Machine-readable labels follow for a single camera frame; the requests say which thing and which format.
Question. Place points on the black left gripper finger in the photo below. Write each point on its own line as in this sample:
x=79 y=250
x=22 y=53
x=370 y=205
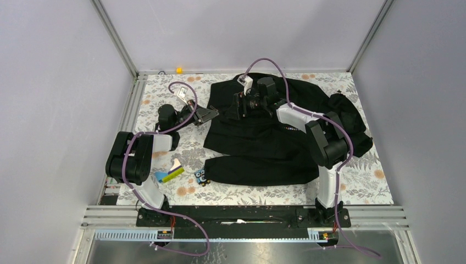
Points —
x=207 y=116
x=202 y=111

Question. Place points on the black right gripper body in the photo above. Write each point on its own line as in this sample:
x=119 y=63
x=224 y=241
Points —
x=250 y=104

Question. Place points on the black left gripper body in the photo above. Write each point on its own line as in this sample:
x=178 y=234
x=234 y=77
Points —
x=189 y=110

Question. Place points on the black zip jacket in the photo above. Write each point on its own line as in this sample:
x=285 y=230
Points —
x=259 y=150

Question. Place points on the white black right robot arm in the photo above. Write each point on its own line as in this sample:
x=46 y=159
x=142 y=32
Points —
x=330 y=145

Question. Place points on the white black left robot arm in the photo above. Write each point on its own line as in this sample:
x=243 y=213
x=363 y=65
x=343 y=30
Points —
x=129 y=161

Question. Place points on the small blue owl toy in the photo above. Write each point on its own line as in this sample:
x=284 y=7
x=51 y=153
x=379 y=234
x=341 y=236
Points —
x=201 y=179

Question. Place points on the floral patterned table mat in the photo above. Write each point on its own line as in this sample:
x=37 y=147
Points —
x=362 y=180

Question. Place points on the blue paper scrap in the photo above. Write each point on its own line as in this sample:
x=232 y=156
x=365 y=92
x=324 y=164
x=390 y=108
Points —
x=160 y=176

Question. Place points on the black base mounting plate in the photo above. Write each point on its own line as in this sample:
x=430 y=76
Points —
x=290 y=216

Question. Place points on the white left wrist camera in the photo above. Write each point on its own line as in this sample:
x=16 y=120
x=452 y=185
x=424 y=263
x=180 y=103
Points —
x=181 y=94

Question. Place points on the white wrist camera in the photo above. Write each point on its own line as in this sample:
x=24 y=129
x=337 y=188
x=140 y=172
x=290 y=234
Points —
x=246 y=81
x=181 y=94

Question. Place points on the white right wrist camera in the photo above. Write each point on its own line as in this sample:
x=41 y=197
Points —
x=246 y=81

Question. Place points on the aluminium frame corner post left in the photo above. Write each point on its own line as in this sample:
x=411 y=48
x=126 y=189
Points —
x=114 y=37

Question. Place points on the aluminium frame corner post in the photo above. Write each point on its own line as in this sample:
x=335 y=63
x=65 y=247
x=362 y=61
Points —
x=382 y=13
x=114 y=37

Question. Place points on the aluminium frame corner post right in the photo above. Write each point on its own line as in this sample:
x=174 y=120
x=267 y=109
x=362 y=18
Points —
x=382 y=13

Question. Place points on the aluminium front frame rails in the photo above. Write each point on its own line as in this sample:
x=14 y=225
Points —
x=371 y=234

